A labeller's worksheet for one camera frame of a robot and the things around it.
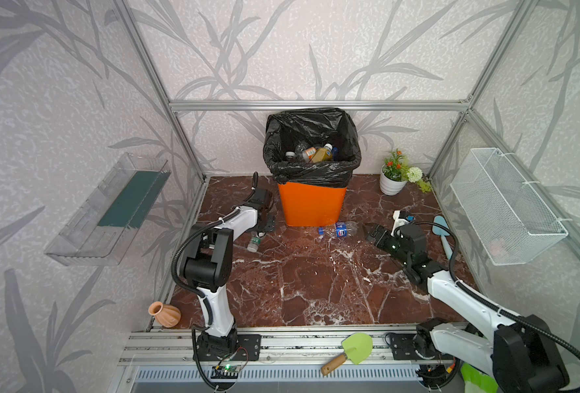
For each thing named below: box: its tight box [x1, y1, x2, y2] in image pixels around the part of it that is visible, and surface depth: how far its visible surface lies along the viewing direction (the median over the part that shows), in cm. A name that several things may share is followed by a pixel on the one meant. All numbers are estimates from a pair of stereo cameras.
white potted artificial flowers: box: [379, 149, 432, 196], surface depth 107 cm
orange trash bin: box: [277, 181, 348, 227], surface depth 95 cm
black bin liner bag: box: [262, 108, 362, 187], surface depth 84 cm
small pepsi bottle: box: [317, 221, 359, 239], surface depth 100 cm
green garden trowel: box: [320, 333, 374, 376], surface depth 75 cm
